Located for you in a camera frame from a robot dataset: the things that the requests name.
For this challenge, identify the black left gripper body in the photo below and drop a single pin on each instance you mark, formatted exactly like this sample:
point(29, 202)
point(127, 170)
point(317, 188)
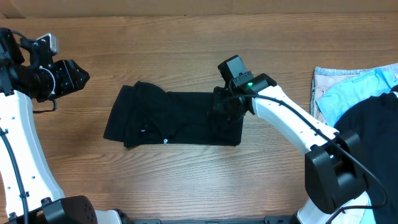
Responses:
point(65, 79)

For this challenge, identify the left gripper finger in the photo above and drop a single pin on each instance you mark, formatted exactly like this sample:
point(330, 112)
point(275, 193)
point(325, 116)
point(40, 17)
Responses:
point(76, 85)
point(79, 74)

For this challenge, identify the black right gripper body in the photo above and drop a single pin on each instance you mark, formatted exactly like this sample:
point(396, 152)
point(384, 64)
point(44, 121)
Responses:
point(222, 104)

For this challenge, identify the black polo shirt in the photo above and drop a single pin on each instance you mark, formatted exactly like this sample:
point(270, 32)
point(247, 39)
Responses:
point(145, 114)

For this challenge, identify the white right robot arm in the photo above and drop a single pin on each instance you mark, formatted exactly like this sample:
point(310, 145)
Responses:
point(336, 179)

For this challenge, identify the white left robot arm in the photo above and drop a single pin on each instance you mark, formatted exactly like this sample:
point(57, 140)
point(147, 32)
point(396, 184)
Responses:
point(32, 193)

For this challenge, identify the light blue garment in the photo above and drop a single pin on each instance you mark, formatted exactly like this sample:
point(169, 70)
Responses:
point(336, 91)

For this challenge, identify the dark navy garment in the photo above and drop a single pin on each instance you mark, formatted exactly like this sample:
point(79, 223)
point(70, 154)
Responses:
point(375, 122)

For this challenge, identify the pale pink garment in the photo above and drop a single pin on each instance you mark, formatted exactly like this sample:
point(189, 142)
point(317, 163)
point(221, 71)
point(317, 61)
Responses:
point(364, 101)

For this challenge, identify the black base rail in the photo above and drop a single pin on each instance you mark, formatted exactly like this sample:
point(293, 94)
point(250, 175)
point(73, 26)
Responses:
point(211, 221)

